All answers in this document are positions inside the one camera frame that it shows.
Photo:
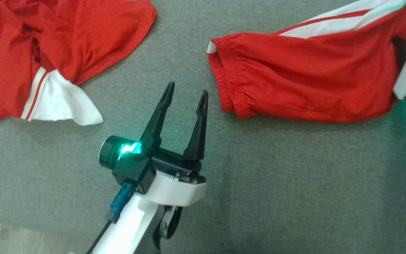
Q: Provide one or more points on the large grey sofa seat cushion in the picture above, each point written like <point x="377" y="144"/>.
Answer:
<point x="277" y="176"/>

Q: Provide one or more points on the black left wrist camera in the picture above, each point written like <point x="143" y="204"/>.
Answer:
<point x="132" y="171"/>

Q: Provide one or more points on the red shorts with white stripes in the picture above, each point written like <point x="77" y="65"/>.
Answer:
<point x="312" y="77"/>

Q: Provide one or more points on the red jersey with white sleeves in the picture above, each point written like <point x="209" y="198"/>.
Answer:
<point x="83" y="35"/>

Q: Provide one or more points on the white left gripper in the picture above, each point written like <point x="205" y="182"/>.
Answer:
<point x="178" y="190"/>

